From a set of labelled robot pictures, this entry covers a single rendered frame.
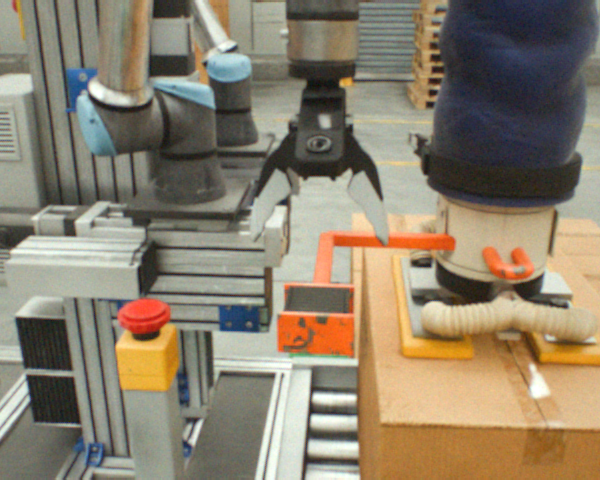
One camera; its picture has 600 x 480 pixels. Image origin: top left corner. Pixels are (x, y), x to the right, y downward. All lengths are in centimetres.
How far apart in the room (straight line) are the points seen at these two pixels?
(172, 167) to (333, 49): 70
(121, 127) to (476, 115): 63
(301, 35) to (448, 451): 52
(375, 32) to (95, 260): 979
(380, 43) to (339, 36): 1025
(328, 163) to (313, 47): 13
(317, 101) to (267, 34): 1041
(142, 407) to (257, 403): 120
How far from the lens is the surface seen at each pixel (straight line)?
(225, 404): 212
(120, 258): 129
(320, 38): 66
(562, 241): 264
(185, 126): 127
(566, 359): 99
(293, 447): 134
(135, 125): 123
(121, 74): 119
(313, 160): 60
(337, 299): 75
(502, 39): 90
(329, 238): 97
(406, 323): 99
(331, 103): 66
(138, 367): 90
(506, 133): 91
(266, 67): 1097
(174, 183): 130
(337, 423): 148
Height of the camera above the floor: 144
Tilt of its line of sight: 21 degrees down
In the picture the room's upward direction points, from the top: straight up
